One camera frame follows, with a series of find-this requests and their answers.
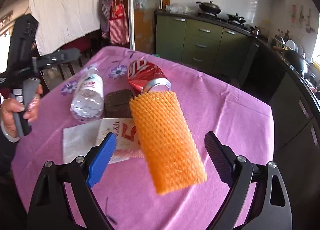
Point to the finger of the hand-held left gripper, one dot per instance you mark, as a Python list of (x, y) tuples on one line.
[(60, 57)]

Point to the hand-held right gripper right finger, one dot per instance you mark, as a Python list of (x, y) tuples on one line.
[(220, 157)]

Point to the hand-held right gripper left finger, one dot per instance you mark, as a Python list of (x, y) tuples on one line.
[(102, 159)]

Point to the white paper napkin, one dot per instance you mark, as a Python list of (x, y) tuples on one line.
[(80, 139)]

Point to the white and red paper packet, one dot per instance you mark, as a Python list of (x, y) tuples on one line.
[(125, 132)]

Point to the clear plastic water bottle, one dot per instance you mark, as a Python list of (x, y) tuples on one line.
[(87, 94)]

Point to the orange foam net sleeve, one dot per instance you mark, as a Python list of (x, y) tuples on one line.
[(167, 142)]

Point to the dark brown plastic tray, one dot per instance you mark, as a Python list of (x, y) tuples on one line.
[(117, 104)]

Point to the red soda can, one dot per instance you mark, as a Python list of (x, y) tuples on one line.
[(142, 74)]

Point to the person's left forearm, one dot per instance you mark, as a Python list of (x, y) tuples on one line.
[(7, 154)]

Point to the person's left hand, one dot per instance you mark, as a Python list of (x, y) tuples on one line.
[(8, 117)]

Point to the wooden chair with red seat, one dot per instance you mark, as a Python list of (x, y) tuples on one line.
[(80, 43)]

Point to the pink floral tablecloth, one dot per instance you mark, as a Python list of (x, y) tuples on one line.
[(225, 109)]

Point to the white hanging sheet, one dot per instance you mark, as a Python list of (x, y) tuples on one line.
[(65, 7)]

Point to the red checked apron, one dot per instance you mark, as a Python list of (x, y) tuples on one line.
[(120, 27)]

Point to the purple checked apron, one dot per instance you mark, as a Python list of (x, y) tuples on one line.
[(105, 7)]

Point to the dark lower cabinets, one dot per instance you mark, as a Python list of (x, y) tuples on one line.
[(287, 109)]

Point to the glass sliding door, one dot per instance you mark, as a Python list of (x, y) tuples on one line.
[(147, 7)]

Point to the green lower cabinets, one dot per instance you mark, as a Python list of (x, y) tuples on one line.
[(200, 44)]

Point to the large black wok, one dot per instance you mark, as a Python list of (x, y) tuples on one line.
[(297, 62)]

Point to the clear plastic bag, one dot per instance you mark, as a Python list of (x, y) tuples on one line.
[(180, 8)]

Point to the small black pot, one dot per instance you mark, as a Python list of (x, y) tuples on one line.
[(256, 31)]

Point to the dish rack with plates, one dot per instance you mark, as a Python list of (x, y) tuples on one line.
[(291, 46)]

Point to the condiment bottles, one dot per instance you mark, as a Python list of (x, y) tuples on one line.
[(281, 36)]

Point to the gas stove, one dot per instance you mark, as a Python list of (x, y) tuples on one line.
[(225, 21)]

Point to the black lidded frying pan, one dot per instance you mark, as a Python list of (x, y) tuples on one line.
[(236, 18)]

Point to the black lidded wok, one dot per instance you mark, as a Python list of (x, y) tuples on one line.
[(210, 7)]

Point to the hanging kitchen utensils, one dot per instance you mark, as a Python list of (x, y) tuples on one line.
[(301, 18)]

